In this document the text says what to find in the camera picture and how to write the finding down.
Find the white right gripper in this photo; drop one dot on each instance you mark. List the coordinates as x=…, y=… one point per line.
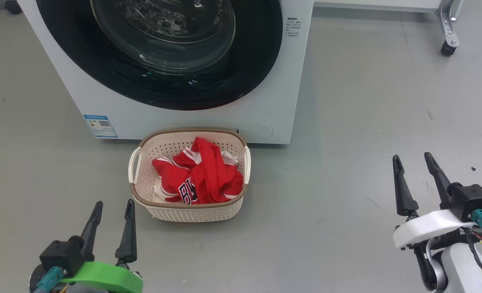
x=426, y=228

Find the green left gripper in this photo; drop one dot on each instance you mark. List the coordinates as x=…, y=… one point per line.
x=106, y=278

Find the red jersey with white trim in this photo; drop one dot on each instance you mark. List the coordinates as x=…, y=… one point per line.
x=171, y=179

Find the dark washing machine door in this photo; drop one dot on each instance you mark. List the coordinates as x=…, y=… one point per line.
x=257, y=61

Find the cream perforated laundry basket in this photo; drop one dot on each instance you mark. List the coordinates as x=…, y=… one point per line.
x=192, y=213

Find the white front-load washing machine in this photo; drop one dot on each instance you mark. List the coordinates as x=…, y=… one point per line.
x=184, y=122

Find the blue energy label sticker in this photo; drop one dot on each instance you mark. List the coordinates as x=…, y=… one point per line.
x=100, y=126

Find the black caster wheel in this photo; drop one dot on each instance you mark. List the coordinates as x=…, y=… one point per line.
x=13, y=6

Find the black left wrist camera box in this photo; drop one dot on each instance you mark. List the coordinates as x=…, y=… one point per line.
x=62, y=256

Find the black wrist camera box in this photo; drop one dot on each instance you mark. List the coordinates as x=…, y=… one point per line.
x=470, y=201
x=62, y=256

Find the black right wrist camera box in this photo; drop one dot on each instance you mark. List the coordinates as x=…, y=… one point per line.
x=470, y=201

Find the caster with metal bracket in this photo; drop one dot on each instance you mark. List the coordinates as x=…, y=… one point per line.
x=448, y=36

